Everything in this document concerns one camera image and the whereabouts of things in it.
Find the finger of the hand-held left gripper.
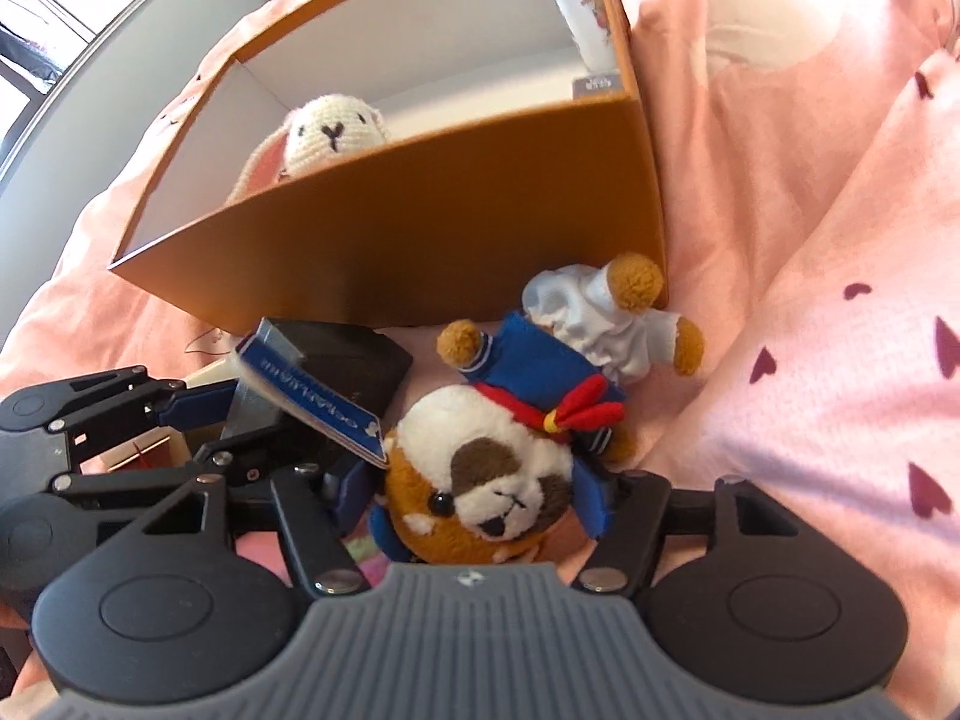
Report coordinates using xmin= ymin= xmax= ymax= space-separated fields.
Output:
xmin=52 ymin=424 xmax=332 ymax=501
xmin=45 ymin=366 xmax=242 ymax=437

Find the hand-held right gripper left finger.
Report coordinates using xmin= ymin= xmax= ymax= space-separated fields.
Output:
xmin=142 ymin=457 xmax=377 ymax=599

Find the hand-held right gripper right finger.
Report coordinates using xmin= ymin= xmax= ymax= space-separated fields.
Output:
xmin=574 ymin=457 xmax=805 ymax=597

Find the blue and white card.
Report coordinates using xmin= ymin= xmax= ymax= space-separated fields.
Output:
xmin=235 ymin=317 xmax=385 ymax=470

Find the brown plush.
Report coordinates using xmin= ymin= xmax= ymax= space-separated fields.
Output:
xmin=367 ymin=251 xmax=707 ymax=567

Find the dark grey textured case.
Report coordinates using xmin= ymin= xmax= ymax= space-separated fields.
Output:
xmin=266 ymin=319 xmax=415 ymax=428

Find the orange cardboard box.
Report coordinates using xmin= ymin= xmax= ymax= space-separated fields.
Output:
xmin=107 ymin=0 xmax=670 ymax=335

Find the white crochet bunny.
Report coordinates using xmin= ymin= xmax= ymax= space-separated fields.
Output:
xmin=225 ymin=94 xmax=392 ymax=205

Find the small silver box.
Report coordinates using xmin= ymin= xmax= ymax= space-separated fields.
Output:
xmin=571 ymin=73 xmax=623 ymax=102

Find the white floral bottle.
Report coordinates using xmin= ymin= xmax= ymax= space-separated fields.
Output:
xmin=529 ymin=0 xmax=620 ymax=76

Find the pink printed blanket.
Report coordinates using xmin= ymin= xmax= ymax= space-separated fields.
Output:
xmin=0 ymin=0 xmax=960 ymax=720

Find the window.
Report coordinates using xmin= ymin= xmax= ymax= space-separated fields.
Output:
xmin=0 ymin=0 xmax=196 ymax=188

